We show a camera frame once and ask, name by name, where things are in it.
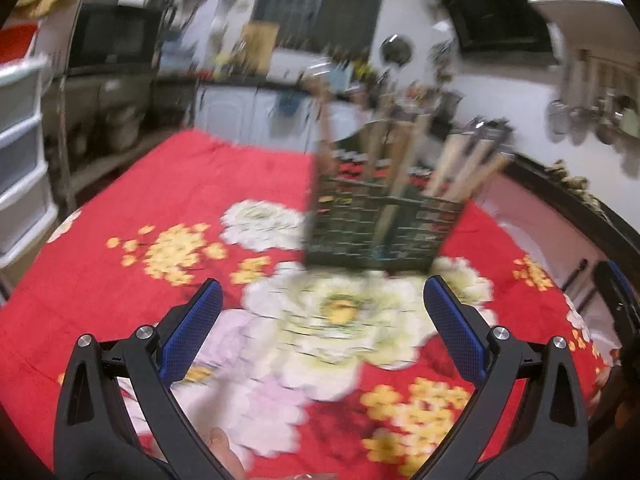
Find hanging utensil rack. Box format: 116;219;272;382
546;49;639;146

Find chopsticks pair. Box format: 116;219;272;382
423;118;485;197
358;92;398;186
373;114;431;246
442;152;514;202
300;62;336;176

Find wooden cutting board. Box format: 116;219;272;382
242;21;280;76

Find ginger root pile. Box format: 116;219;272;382
544;159;605;217

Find left hand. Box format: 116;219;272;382
204;428;247;480

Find red floral tablecloth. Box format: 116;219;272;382
1;131;608;479

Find black microwave oven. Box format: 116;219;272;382
67;3;163;70

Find white lower cabinets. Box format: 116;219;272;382
192;83;371;154

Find black range hood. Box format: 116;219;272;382
439;0;556;66

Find dark green utensil basket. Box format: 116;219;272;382
303;150;463;273

